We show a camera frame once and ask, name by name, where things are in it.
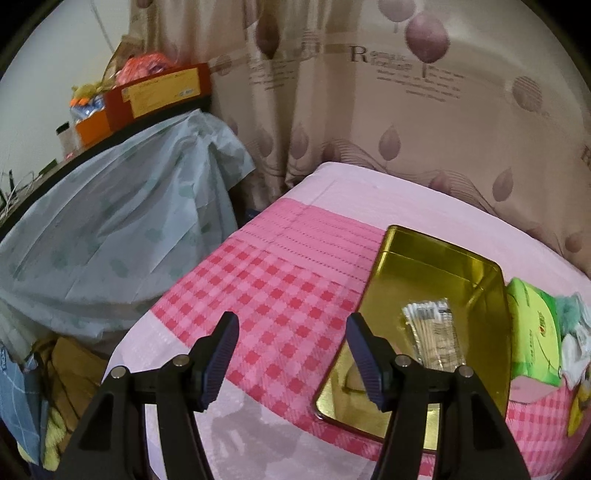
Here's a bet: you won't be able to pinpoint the gold metal tin tray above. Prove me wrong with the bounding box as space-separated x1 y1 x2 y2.
314 224 512 455

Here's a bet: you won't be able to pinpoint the beige leaf print curtain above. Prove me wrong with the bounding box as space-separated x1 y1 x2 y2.
129 0 591 278

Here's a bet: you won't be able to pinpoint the black table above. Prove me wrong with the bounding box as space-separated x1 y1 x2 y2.
0 95 213 232

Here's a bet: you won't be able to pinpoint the cotton swab packet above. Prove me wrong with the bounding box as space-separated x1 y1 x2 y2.
401 298 467 370

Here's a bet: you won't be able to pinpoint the orange snack bag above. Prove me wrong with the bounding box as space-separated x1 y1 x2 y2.
115 53 178 86

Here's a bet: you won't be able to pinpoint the pink checked bed sheet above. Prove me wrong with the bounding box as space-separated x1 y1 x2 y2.
102 161 591 480

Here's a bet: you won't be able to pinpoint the yellow packet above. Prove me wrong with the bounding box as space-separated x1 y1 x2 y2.
567 369 591 437

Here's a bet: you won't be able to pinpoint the white glove with red cuff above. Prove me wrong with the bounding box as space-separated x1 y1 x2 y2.
560 323 591 385

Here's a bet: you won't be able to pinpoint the green tissue pack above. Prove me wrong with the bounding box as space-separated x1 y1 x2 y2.
505 278 566 388

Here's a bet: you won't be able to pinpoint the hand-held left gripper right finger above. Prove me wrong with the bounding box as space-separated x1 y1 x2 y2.
346 312 532 480

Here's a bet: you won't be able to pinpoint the pack of blue bottles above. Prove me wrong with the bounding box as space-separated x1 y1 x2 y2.
69 92 108 123

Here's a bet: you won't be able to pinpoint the blue checked cloth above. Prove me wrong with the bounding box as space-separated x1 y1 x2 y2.
0 344 47 464

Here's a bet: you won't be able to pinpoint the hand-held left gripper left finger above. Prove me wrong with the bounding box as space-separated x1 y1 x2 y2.
55 311 240 480

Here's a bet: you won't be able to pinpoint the pale blue cover cloth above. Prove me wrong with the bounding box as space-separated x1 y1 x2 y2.
0 108 256 352

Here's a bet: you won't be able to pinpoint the pale green knitted cloth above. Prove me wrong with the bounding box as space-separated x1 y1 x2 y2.
554 293 591 333

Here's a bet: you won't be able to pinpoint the yellow brown cloth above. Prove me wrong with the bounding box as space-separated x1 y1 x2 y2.
41 337 112 472

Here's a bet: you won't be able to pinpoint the white bottle with black cap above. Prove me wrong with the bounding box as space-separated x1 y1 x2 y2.
56 122 75 158

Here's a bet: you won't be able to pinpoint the red cardboard box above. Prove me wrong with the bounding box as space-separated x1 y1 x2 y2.
106 63 213 132

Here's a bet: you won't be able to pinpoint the white cables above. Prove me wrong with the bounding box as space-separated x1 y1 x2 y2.
0 171 47 217

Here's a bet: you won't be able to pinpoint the orange cardboard box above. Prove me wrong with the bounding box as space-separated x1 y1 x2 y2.
75 112 112 148

